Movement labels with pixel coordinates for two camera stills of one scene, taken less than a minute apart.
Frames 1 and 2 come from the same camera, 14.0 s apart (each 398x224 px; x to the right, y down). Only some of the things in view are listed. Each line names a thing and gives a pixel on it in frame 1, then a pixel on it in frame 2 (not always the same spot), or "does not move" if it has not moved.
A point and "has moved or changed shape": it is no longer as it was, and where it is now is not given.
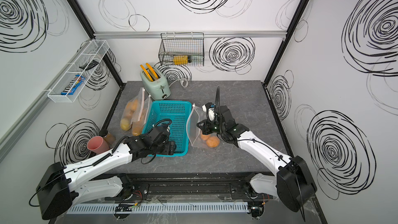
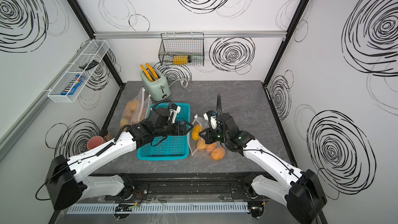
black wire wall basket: x=182 y=49 does not move
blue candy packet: x=78 y=81 does not move
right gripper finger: x=204 y=126 to x=207 y=135
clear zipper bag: x=132 y=110 does not move
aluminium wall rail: x=207 y=34 does not move
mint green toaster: x=155 y=83 does not move
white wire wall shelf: x=69 y=86 does not move
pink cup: x=97 y=144 does not move
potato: x=205 y=137 has moved or changed shape
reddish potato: x=213 y=141 has moved or changed shape
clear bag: x=197 y=114 has moved or changed shape
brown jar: x=110 y=138 does not move
